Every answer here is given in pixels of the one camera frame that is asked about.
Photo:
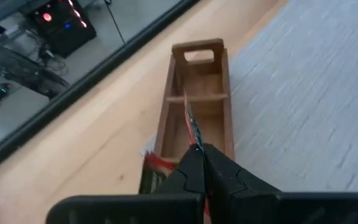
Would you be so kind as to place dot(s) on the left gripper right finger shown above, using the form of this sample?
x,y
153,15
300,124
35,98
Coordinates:
x,y
235,193

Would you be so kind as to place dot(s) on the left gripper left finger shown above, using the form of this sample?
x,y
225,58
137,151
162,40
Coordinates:
x,y
179,186

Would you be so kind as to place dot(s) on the red strawberry tea packet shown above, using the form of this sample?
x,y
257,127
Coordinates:
x,y
193,124
151,177

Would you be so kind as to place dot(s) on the wooden compartment tea box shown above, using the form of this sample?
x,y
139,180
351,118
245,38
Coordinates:
x,y
227,124

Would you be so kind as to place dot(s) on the grey woven placemat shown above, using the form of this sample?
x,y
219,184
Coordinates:
x,y
306,93

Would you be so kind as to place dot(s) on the black computer case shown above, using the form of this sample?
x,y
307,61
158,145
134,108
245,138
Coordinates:
x,y
64,34

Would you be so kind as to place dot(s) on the black metal table frame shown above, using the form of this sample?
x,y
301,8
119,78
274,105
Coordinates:
x,y
73,91

